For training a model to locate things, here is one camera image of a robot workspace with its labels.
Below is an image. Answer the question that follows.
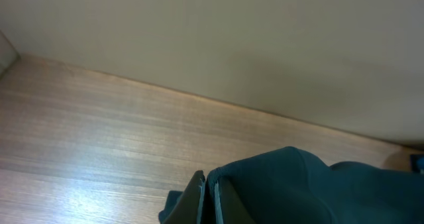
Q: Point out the black t-shirt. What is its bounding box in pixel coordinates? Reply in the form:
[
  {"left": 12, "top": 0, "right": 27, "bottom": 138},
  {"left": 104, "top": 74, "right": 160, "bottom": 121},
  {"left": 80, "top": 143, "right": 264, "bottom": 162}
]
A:
[{"left": 158, "top": 146, "right": 424, "bottom": 224}]

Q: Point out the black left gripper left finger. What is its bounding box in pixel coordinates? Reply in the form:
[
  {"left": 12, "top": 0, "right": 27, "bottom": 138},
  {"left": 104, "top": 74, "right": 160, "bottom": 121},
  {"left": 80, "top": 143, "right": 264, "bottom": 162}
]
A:
[{"left": 160, "top": 170, "right": 206, "bottom": 224}]

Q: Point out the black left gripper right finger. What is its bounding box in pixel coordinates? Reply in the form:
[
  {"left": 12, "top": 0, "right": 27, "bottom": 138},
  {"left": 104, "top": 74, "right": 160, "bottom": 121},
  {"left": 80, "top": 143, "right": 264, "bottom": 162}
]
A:
[{"left": 213, "top": 178, "right": 255, "bottom": 224}]

